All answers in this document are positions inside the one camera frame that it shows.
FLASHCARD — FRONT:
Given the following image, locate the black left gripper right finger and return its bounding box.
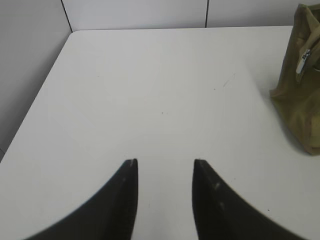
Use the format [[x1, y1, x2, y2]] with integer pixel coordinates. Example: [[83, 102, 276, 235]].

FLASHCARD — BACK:
[[192, 159, 300, 240]]

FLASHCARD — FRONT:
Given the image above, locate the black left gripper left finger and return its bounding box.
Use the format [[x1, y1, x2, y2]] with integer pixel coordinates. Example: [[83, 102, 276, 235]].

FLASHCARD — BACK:
[[31, 159, 138, 240]]

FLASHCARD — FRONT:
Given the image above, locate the silver zipper pull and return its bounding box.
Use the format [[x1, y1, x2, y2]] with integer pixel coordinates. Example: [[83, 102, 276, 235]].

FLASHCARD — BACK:
[[296, 48, 311, 75]]

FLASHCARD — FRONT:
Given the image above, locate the yellow canvas bag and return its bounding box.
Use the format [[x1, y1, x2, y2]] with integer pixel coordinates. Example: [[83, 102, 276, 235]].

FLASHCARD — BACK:
[[269, 4, 320, 155]]

